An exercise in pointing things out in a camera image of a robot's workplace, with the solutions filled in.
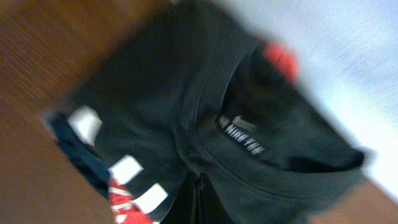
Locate dark green t-shirt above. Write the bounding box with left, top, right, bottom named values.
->
left=58, top=0, right=366, bottom=224

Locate red folded shirt white lettering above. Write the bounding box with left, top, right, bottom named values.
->
left=108, top=44, right=297, bottom=224

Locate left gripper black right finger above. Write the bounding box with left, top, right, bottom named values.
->
left=197, top=174, right=234, bottom=224

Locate navy folded garment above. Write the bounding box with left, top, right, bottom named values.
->
left=49, top=113, right=110, bottom=199

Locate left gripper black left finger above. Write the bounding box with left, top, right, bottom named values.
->
left=161, top=174, right=197, bottom=224

